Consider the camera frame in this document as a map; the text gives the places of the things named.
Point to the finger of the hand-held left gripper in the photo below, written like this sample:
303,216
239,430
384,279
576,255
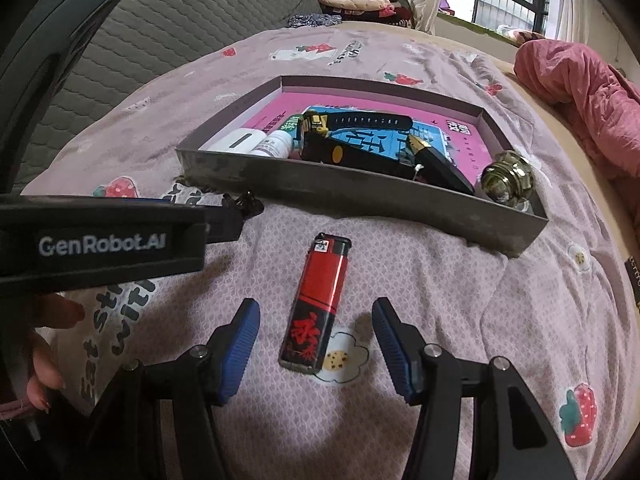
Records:
225,222

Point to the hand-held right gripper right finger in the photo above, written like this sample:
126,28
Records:
395,355

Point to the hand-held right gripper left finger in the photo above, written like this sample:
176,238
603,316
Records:
235,355

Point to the white medicine bottle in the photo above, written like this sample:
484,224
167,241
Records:
272,146

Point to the red lighter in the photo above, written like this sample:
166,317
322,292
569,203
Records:
315,305

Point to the grey shallow cardboard box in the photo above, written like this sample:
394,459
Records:
350,195

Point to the black rectangular box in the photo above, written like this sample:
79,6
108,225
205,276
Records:
360,157

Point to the black and gold case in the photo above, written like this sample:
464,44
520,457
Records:
440,160

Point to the glass jar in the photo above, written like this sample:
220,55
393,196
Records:
507,177

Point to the person's left hand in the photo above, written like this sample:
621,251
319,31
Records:
47,370

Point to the pink printed blanket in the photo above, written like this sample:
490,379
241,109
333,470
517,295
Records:
450,310

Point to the white oval case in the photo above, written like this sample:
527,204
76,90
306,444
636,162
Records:
235,140

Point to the pink book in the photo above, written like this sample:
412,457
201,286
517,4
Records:
300,107

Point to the grey quilted headboard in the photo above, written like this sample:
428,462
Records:
175,20

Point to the dark floral cloth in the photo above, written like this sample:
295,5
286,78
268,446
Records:
312,21

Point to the black mattress label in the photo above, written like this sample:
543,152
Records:
634,280

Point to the red-pink quilt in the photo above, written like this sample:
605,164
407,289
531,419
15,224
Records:
585,85

